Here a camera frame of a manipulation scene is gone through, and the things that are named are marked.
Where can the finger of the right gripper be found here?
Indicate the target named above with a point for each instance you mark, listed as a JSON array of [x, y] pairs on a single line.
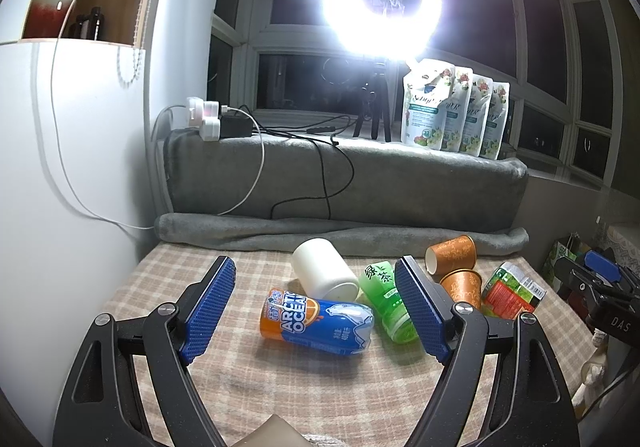
[[602, 266]]

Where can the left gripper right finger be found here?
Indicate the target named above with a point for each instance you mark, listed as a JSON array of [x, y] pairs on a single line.
[[529, 403]]

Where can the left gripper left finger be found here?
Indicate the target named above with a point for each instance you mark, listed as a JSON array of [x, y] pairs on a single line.
[[101, 403]]

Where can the white ceramic cup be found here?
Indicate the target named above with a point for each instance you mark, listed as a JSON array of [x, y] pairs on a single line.
[[323, 273]]

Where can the orange paper cup front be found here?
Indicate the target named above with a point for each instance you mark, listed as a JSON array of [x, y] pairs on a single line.
[[463, 285]]

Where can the orange paper cup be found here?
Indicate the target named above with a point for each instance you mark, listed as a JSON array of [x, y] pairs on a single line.
[[449, 255], [463, 285]]

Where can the orange paper cup rear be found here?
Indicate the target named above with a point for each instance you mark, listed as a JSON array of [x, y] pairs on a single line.
[[449, 255]]

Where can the green box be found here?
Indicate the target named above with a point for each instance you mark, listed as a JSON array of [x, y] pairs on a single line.
[[571, 246]]

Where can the red green drink carton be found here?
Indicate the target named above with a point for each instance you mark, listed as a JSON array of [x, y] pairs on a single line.
[[510, 292]]

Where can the checkered table cloth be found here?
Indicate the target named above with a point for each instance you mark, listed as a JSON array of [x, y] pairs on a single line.
[[374, 399]]

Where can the white cabinet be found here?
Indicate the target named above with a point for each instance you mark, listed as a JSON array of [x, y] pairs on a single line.
[[76, 206]]

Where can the blue orange drink can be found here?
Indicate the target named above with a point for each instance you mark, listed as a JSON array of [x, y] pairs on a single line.
[[341, 328]]

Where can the grey blanket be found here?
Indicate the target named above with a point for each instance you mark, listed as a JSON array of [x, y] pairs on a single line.
[[369, 199]]

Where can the black tripod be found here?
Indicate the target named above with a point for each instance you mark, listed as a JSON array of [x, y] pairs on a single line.
[[375, 103]]

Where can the black power brick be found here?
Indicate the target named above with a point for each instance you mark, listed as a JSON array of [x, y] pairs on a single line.
[[235, 126]]

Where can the dark bottle on shelf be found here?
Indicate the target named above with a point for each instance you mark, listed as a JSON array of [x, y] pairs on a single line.
[[87, 27]]

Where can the ring light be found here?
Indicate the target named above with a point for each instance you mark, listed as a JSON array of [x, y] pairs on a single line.
[[382, 29]]

